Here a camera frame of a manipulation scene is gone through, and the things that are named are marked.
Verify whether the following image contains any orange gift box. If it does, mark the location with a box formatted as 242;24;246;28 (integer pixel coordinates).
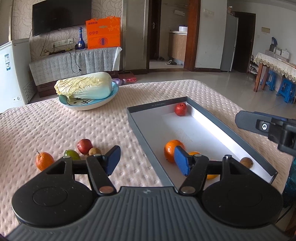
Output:
86;16;121;49

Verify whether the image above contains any napa cabbage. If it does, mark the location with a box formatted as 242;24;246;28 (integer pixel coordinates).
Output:
54;72;112;99

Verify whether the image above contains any orange mandarin with stem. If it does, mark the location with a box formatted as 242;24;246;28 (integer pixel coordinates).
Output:
35;150;55;171

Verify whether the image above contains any red ribbed tomato fruit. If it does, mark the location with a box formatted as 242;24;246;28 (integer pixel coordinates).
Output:
175;102;187;116

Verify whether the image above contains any tv cabinet with cloth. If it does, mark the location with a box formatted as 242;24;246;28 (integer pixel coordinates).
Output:
29;47;122;97

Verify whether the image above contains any large orange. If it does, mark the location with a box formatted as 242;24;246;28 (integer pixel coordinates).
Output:
164;140;186;163

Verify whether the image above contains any dark red apple fruit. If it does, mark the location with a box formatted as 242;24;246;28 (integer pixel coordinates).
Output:
77;138;93;155

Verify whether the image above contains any small orange kumquat fruit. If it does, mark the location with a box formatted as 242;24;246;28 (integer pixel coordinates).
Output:
207;174;219;180

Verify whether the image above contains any brown walnut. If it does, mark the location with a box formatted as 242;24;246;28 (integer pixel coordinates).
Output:
240;157;253;169
88;147;101;156

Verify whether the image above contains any white chest freezer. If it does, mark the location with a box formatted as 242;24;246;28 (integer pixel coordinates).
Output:
0;38;37;113

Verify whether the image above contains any small orange citrus fruit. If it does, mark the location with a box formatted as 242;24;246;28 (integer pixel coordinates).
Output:
188;151;200;156

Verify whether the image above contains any grey shallow cardboard box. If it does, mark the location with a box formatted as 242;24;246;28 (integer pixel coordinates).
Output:
127;97;278;188

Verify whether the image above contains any black hanging cable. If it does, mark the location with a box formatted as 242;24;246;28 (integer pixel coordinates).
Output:
68;50;82;74

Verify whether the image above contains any black wall television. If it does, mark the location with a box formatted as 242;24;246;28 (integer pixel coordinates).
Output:
32;0;92;36

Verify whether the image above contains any purple toy on floor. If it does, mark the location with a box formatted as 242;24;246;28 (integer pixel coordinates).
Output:
112;78;126;86

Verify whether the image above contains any blue glass bottle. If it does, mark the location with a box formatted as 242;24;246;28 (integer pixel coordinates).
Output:
75;27;85;50

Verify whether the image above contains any pink quilted table cover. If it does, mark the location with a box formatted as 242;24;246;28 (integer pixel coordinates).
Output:
1;79;293;235

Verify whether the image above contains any blue plastic stool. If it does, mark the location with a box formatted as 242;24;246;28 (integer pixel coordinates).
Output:
276;78;295;103

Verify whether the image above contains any green tomato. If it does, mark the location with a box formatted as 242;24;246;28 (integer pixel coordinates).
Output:
64;150;81;161

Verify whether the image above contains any white wall power strip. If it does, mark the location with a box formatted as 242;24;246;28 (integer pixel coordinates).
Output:
51;38;74;48

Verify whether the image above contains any light blue ceramic plate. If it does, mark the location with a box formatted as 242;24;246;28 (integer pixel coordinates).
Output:
59;82;119;111

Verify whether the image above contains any wooden side table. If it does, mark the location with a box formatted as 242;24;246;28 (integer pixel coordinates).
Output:
253;53;295;92

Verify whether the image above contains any kitchen counter cabinet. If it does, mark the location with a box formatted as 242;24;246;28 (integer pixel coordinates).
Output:
168;26;188;63

